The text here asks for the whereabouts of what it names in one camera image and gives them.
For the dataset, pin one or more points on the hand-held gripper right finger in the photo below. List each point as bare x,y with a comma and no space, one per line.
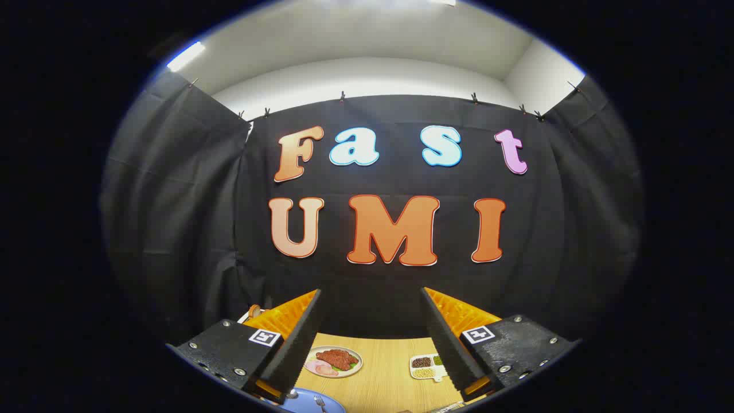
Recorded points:
453,355

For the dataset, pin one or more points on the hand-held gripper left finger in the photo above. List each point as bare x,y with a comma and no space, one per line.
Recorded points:
298,350

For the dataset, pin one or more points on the white divided tray with beans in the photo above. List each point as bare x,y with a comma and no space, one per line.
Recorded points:
423,373

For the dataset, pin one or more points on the white plate with meat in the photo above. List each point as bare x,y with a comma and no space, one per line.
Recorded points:
335,359

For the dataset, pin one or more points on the blue plate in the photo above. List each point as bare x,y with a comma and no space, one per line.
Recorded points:
304,404

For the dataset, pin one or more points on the toast slice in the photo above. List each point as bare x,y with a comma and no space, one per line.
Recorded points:
254,310

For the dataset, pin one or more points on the white toaster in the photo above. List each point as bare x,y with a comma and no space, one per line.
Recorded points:
243,315

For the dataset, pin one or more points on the black backdrop cloth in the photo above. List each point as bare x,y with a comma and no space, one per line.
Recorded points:
545,229

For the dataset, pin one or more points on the row of black cloth clips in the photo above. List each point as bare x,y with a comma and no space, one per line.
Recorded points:
342,96

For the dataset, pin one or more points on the ceiling light strip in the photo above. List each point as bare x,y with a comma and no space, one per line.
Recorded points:
185,55

